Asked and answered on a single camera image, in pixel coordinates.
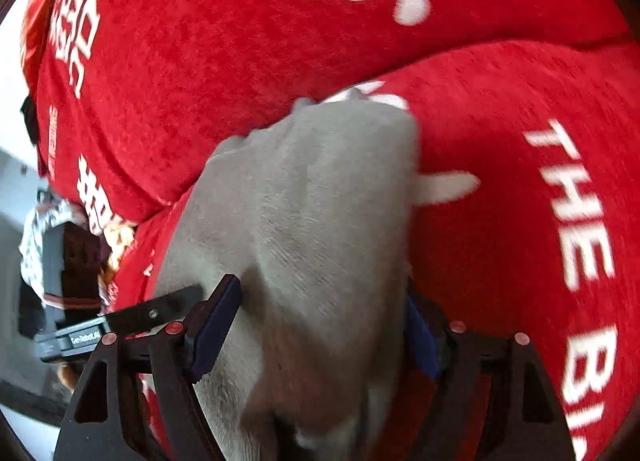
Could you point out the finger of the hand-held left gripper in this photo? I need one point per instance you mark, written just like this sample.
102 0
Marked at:
155 311

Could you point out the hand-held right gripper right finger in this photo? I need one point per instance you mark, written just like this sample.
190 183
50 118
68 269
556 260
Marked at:
422 341

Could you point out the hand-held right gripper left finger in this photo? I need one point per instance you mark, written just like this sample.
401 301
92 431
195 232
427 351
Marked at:
217 326

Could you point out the grey knit sweater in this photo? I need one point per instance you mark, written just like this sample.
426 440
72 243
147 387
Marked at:
310 241

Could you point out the small cream and orange toy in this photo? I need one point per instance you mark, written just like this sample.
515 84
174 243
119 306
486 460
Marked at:
120 246

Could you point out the pale patterned cloth pile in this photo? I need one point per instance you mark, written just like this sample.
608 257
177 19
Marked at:
35 241

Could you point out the red bedspread with white text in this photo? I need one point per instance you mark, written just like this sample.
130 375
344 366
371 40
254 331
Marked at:
225 66

